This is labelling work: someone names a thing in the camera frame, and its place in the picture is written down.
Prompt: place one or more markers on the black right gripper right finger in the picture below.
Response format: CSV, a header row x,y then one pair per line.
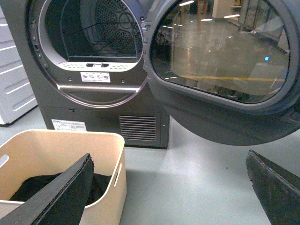
x,y
277,189

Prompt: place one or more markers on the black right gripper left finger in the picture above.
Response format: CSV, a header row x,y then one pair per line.
x,y
61,202

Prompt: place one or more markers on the beige plastic laundry hamper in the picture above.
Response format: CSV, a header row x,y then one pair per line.
x,y
45,152

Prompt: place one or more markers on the black printed garment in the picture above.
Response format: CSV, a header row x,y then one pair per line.
x,y
34,184

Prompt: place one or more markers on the white appliance side panel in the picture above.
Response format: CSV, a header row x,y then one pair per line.
x,y
16,95

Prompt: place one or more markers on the round glass dryer door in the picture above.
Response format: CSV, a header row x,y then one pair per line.
x,y
231,77

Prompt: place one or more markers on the dark grey tumble dryer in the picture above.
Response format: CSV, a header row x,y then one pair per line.
x,y
84,60

